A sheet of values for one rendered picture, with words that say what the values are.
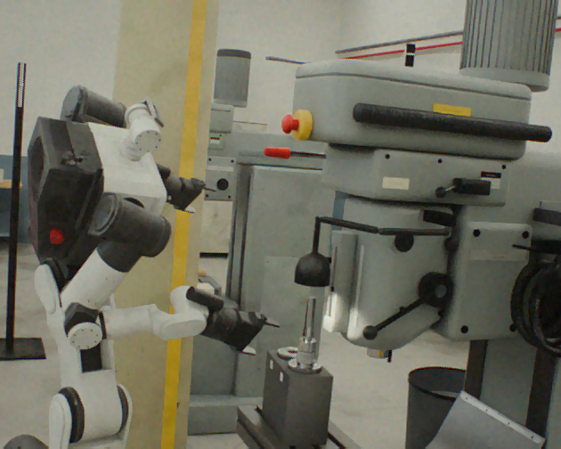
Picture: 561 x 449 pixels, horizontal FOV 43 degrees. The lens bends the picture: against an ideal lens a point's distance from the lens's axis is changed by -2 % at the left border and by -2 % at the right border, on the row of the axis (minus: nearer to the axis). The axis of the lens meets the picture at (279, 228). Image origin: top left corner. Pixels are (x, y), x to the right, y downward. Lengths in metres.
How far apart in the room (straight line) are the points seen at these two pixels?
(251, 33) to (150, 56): 7.95
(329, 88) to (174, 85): 1.81
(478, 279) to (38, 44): 9.21
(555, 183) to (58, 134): 1.12
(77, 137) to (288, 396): 0.81
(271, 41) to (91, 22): 2.66
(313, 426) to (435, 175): 0.77
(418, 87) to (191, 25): 1.87
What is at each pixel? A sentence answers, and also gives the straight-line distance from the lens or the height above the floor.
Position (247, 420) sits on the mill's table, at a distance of 2.05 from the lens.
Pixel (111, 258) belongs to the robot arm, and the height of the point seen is 1.44.
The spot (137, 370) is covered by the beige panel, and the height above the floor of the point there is 0.66.
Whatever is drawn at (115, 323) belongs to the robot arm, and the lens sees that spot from 1.73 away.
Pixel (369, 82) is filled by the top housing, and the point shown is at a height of 1.85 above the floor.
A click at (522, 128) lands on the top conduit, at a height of 1.79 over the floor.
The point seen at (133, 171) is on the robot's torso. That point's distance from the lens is 1.69.
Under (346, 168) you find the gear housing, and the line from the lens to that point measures 1.48.
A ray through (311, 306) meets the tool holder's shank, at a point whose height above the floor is 1.32.
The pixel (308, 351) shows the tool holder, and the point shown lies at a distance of 1.86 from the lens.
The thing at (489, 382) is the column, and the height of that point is 1.17.
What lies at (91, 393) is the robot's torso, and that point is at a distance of 1.88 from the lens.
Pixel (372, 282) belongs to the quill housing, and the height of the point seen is 1.46.
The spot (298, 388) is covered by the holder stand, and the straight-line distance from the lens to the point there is 1.85.
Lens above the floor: 1.73
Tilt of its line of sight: 7 degrees down
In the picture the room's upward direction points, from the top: 5 degrees clockwise
